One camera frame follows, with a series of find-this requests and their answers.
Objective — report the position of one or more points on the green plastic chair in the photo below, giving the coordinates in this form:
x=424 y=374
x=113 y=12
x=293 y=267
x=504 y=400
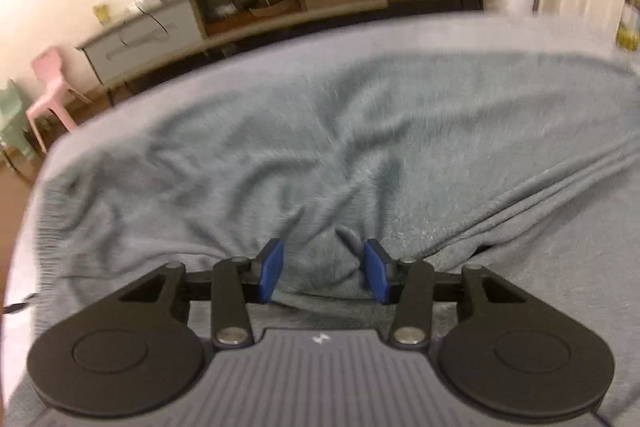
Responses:
x=12 y=117

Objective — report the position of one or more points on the glass tea bottle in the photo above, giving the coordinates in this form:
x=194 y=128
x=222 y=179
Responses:
x=629 y=24

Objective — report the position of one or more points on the grey sweatshirt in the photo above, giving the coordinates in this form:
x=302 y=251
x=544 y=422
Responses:
x=350 y=132

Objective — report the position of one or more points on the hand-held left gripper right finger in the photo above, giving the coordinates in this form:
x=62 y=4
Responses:
x=376 y=272

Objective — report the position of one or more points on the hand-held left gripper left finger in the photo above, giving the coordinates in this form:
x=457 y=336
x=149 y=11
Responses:
x=270 y=272

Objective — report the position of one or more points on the pink plastic chair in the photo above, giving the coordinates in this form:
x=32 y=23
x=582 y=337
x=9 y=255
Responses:
x=52 y=82

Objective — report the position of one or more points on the brown shelf tray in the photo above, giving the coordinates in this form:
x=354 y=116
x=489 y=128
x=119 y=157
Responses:
x=270 y=9

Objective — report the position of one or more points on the yellow cup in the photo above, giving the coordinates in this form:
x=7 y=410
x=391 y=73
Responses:
x=102 y=13

